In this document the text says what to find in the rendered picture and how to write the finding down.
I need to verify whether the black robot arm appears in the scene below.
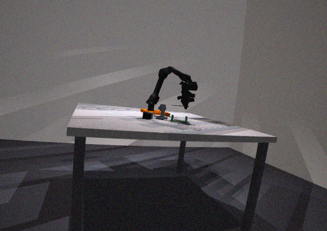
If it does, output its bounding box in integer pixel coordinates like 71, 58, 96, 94
146, 66, 198, 111

